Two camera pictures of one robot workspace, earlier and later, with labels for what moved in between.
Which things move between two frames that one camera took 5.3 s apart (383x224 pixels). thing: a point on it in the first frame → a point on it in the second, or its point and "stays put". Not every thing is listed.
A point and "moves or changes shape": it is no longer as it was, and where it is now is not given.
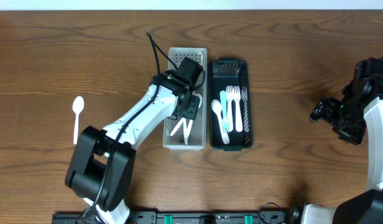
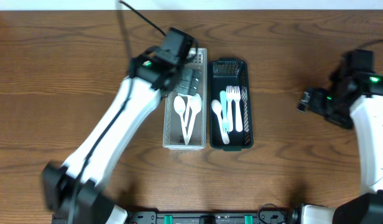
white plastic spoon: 78,105 → 179,105
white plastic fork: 229,93 stays put
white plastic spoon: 216,107 stays put
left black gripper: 191,109 → 185,83
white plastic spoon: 188,121 stays put
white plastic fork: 236,96 stays put
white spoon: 178,126 moves or changes shape
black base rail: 189,217 stays put
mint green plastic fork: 226,122 stays put
